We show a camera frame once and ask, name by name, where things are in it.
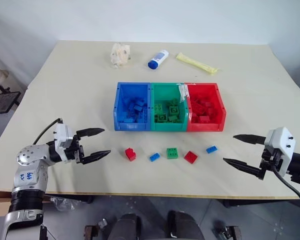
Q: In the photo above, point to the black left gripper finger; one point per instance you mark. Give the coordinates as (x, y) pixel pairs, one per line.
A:
(96, 156)
(91, 131)

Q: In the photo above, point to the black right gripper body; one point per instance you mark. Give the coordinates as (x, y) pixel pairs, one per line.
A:
(271, 160)

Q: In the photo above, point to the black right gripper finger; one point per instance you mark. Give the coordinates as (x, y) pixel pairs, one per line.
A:
(252, 139)
(245, 166)

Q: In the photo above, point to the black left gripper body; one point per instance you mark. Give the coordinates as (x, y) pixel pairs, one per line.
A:
(75, 152)

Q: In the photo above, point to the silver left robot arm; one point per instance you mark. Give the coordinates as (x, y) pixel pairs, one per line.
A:
(27, 155)

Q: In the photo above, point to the red stepped toy brick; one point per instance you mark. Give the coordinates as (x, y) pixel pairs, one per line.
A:
(130, 154)

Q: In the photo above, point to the small blue toy brick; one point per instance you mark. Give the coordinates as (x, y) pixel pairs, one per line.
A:
(154, 157)
(212, 149)

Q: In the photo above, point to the blue plastic bin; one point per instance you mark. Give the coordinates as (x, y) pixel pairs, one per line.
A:
(122, 91)

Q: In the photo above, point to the red square toy brick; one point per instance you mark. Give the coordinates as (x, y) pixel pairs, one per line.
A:
(191, 157)

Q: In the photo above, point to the red plastic bin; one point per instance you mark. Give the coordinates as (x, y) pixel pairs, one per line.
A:
(202, 90)

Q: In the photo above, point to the green square toy brick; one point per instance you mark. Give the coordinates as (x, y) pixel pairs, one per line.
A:
(172, 153)

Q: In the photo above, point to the dark rounded shape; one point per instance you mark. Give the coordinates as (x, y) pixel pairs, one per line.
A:
(185, 226)
(125, 227)

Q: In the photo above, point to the crumpled clear plastic bag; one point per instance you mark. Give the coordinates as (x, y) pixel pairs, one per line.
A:
(119, 55)

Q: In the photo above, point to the green plastic bin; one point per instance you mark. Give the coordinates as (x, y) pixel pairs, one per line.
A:
(162, 91)

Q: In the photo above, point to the white tape strip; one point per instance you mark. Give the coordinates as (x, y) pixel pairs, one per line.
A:
(183, 93)

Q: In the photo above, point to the black metal stand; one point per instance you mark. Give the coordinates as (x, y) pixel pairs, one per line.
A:
(2, 100)

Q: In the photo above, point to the yellow plastic packet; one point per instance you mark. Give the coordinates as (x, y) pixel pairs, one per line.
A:
(196, 63)

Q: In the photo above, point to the white bottle blue cap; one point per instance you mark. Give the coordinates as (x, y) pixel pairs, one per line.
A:
(158, 59)

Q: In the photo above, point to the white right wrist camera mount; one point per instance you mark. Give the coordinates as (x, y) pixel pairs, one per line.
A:
(280, 142)

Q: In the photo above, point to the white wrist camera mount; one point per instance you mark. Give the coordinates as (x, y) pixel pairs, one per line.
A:
(62, 135)
(280, 142)

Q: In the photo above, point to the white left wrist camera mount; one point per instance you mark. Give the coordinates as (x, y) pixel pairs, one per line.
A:
(62, 135)

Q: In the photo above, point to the black table bracket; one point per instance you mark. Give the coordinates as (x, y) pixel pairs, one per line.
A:
(85, 199)

